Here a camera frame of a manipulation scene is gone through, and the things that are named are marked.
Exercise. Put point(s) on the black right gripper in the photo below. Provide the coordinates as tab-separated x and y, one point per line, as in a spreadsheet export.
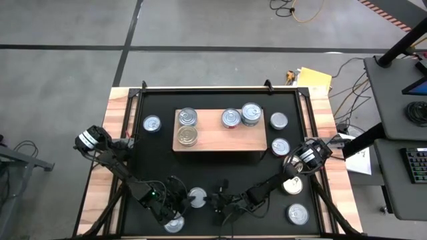
233	206

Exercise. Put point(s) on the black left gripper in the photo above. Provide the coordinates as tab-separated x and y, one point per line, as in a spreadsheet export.
168	206

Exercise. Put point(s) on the green white label tuna can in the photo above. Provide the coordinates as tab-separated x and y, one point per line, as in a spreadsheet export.
198	197
279	120

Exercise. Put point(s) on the tuna can bright blue label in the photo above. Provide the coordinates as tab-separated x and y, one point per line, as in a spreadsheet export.
187	117

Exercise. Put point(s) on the silver tuna can red label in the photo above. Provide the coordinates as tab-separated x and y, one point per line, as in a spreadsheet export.
280	147
231	118

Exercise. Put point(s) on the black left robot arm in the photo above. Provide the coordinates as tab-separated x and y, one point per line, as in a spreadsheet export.
123	170

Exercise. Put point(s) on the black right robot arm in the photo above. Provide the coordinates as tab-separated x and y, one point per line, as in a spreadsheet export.
270	186

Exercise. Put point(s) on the wooden shelf black metal legs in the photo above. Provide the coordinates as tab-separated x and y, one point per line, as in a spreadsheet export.
217	140

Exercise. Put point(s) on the silver pull-tab tuna can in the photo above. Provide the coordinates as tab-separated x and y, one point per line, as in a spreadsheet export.
175	226

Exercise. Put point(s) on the pale-lid can white blue label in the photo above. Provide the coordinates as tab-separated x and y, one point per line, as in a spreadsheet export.
294	187

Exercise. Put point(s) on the silver tuna can blue label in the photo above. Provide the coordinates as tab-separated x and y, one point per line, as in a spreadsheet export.
152	123
297	214

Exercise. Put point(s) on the black table mat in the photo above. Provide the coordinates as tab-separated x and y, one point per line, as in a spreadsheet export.
217	100

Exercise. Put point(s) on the yellow power plug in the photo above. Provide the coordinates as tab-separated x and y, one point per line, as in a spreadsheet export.
290	76

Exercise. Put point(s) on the white paper sheet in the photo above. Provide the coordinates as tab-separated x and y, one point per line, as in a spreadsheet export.
360	165

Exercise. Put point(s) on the grey metal stand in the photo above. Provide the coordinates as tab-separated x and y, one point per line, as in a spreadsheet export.
33	161

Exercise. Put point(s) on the yellow paper pad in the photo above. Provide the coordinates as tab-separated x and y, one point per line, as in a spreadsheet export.
313	78

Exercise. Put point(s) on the small desk caster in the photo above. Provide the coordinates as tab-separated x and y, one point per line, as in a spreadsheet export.
383	210

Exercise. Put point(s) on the grey desk panel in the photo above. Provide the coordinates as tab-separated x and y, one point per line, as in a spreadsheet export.
387	100
390	193

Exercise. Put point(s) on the backlit black keyboard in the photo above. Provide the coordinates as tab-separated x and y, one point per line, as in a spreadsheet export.
415	165

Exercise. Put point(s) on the monitor with blue screen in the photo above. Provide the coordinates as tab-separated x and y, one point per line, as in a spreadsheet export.
418	89

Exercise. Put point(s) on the black metal rig frame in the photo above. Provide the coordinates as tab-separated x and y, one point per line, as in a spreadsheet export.
200	89

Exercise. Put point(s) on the black frame clamp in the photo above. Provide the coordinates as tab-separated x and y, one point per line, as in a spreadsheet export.
268	85
144	85

